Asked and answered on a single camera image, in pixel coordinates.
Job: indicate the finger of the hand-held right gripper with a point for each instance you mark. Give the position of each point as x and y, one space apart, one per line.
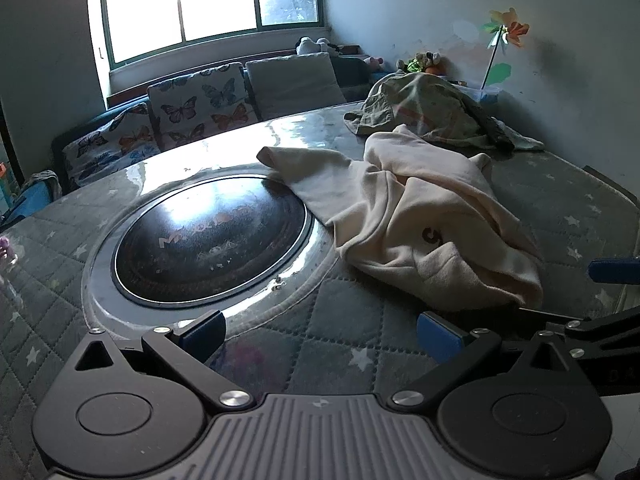
615 271
610 335

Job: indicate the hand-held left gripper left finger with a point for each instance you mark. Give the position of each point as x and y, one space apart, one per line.
200 335

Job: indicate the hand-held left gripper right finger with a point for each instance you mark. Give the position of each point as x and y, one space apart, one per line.
440 337

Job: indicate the cream sweatshirt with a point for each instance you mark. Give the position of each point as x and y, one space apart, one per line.
390 210

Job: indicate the round black glass cooktop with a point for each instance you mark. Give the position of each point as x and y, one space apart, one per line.
210 240

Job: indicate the grey quilted star table cover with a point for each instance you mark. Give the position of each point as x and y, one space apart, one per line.
325 320

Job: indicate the dark cloth strip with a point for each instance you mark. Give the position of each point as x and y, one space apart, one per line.
492 127

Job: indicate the long butterfly print cushion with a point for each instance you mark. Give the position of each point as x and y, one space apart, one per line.
110 145

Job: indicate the blue bag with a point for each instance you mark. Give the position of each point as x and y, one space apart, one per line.
27 205

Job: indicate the grey crumpled cloth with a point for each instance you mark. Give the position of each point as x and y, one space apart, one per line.
45 182

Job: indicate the clear plastic box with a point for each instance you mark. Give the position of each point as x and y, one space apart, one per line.
487 94

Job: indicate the square butterfly print cushion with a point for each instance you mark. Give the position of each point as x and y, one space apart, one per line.
200 105

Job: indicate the green patterned garment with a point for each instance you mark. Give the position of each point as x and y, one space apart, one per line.
425 105

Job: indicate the blue sofa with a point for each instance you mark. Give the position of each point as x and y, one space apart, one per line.
125 104

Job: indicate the paper pinwheel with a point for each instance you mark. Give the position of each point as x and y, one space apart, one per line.
510 30

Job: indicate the grey cushion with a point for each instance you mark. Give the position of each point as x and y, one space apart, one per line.
290 85

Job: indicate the green plush toy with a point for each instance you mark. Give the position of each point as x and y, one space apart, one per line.
414 65

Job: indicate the dark cushion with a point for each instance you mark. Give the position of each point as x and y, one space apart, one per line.
350 77

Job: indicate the brown plush toy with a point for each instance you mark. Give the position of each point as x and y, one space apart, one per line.
429 59

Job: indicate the small pink plush toy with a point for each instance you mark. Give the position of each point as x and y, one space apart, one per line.
374 62

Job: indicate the black white plush toy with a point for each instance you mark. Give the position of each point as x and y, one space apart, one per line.
334 49

